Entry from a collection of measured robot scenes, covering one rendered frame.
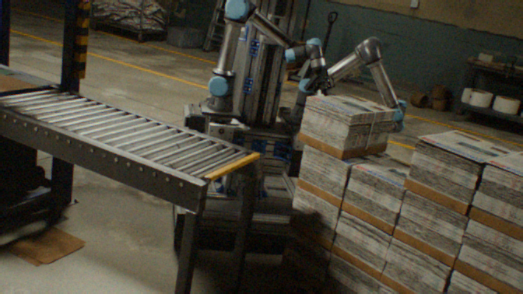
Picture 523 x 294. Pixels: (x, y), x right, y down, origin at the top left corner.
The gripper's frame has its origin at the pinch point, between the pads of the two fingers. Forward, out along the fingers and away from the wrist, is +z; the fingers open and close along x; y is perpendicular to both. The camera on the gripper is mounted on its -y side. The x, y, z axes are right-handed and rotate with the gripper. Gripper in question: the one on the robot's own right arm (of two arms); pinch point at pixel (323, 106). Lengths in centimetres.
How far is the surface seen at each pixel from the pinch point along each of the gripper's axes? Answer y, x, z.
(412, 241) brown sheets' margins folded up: 47, -19, 69
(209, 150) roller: -16, -67, 14
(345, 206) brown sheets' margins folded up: 16, -19, 51
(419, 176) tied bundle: 57, -18, 43
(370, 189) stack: 31, -18, 45
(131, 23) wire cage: -629, 300, -284
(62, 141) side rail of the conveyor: -48, -120, -1
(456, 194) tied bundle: 71, -18, 52
